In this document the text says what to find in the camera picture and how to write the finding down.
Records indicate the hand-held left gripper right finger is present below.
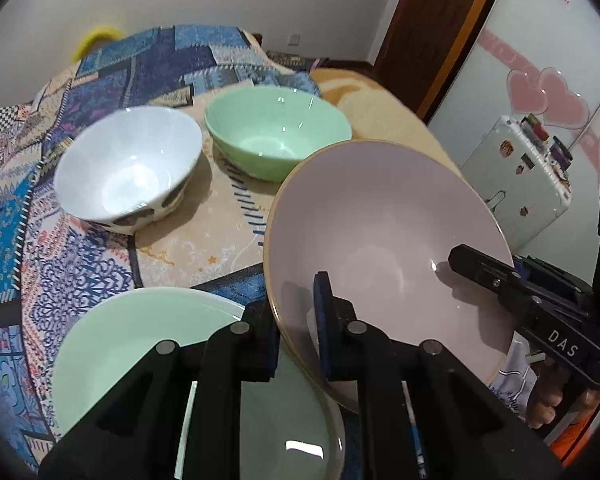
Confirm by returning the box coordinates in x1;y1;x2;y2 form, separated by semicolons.
312;271;566;480

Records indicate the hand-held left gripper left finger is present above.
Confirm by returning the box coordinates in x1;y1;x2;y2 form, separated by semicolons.
37;300;282;480

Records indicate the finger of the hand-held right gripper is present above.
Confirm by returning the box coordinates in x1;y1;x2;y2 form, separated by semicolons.
511;254;594;297
447;244;532;322

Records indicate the pink bowl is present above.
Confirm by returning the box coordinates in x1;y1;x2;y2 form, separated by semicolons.
262;140;518;413

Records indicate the green plate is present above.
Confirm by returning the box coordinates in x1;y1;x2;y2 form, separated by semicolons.
50;287;346;480

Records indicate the person's right hand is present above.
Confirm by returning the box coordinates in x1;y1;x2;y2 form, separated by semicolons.
524;354;566;429

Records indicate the white printed bag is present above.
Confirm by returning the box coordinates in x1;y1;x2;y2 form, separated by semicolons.
490;335;537;421

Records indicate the white suitcase with stickers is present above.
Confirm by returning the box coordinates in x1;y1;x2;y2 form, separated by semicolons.
460;114;573;256

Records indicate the patchwork printed blanket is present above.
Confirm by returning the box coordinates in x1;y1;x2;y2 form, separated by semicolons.
0;24;341;476

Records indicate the green bowl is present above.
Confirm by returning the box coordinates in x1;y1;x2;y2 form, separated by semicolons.
203;85;353;183

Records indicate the brown wooden wardrobe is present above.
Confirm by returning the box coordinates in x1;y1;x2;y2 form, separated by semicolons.
420;0;512;123

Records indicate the white bowl with black spots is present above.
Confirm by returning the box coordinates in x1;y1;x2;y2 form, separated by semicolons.
54;106;204;235

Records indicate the white sliding door with hearts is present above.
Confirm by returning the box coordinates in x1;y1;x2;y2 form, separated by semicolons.
425;0;600;281

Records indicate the dark patterned cloth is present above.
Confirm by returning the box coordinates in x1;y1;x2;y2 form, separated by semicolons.
265;50;331;73

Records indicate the yellow foam tube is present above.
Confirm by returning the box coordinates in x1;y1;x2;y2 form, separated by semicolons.
72;26;123;61

